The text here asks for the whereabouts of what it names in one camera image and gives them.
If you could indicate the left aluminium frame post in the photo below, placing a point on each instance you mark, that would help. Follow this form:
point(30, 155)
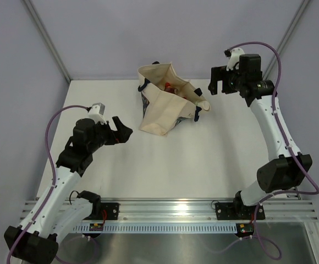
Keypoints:
point(41, 29)

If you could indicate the right aluminium frame post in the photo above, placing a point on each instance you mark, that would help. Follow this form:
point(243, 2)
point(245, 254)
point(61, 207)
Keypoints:
point(289, 17)

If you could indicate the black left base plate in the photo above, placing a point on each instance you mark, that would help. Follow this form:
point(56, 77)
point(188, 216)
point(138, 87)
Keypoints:
point(108, 211)

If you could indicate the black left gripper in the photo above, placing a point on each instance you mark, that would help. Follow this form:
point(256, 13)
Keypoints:
point(122, 135)

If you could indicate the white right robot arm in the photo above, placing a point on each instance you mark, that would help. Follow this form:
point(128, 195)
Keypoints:
point(286, 164)

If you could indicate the green bottle white cap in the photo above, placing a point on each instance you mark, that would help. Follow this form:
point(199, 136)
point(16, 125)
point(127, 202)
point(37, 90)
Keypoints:
point(204, 105)

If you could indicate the aluminium mounting rail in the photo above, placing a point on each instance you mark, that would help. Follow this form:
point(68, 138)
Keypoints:
point(202, 210)

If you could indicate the beige canvas tote bag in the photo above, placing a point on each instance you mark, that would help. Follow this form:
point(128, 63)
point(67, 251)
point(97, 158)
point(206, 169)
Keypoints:
point(162, 111)

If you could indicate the red Fairy dish soap bottle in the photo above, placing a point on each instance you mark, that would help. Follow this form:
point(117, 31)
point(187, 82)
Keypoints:
point(170, 89)

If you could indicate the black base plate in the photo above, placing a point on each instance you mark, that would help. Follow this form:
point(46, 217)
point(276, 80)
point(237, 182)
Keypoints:
point(227, 211)
point(108, 211)

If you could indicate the aluminium frame post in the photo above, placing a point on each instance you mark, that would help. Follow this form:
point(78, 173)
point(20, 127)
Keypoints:
point(41, 29)
point(289, 17)

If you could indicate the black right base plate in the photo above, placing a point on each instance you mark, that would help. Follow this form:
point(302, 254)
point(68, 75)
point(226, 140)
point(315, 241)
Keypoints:
point(227, 211)

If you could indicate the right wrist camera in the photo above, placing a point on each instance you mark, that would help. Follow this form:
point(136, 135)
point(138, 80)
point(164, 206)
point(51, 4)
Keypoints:
point(234, 56)

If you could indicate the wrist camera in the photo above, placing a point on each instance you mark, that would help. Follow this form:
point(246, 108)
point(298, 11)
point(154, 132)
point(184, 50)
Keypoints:
point(96, 113)
point(234, 56)

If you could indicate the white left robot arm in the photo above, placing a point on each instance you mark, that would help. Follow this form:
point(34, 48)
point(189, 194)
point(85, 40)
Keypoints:
point(37, 238)

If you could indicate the white slotted cable duct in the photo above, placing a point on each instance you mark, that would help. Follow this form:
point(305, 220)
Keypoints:
point(156, 228)

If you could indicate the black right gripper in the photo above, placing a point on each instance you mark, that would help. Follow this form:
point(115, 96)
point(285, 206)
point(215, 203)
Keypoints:
point(220, 73)

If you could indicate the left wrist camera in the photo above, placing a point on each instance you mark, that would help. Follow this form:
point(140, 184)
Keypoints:
point(96, 113)

